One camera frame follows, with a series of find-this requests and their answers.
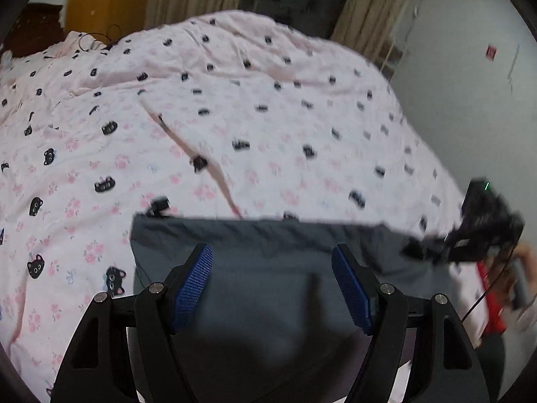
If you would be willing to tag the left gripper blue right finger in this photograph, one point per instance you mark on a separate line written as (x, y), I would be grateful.
(444, 365)

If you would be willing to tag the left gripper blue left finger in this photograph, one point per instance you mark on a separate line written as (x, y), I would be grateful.
(97, 365)

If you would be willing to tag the purple grey hooded jacket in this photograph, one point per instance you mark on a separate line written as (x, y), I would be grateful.
(272, 324)

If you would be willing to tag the person right hand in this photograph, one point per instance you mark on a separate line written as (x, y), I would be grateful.
(506, 283)

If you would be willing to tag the red basketball jersey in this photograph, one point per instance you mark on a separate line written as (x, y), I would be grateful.
(495, 324)

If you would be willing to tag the white shelf rack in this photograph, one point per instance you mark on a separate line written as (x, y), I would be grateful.
(390, 56)

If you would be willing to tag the beige right curtain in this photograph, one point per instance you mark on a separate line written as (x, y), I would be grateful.
(364, 25)

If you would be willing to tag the pink cat print duvet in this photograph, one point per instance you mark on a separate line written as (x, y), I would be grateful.
(229, 115)

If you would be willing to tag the dark wooden headboard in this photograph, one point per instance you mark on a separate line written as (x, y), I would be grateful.
(37, 28)

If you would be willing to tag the orange wooden wardrobe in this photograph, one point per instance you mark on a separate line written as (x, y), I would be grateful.
(106, 20)

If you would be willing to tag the red wall sticker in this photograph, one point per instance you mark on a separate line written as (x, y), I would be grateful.
(491, 52)

